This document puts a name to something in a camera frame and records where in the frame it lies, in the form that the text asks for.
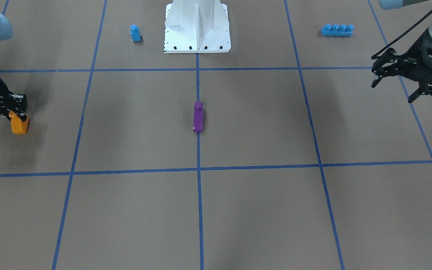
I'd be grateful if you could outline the purple trapezoid block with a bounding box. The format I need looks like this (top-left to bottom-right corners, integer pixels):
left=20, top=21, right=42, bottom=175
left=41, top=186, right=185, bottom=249
left=193, top=100, right=204, bottom=133

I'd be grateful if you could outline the orange trapezoid block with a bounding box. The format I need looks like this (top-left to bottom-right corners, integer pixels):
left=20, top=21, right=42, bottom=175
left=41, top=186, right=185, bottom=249
left=9, top=111, right=30, bottom=135

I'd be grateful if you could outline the small blue block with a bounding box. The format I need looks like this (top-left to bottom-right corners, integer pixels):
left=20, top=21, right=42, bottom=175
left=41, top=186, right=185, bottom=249
left=130, top=24, right=142, bottom=42

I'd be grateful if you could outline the long blue studded block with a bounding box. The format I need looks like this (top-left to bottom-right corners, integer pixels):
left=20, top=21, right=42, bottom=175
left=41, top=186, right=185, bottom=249
left=321, top=24, right=354, bottom=36

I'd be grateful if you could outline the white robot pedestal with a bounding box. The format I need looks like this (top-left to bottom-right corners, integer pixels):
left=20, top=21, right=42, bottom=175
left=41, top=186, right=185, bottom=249
left=163, top=0, right=231, bottom=54

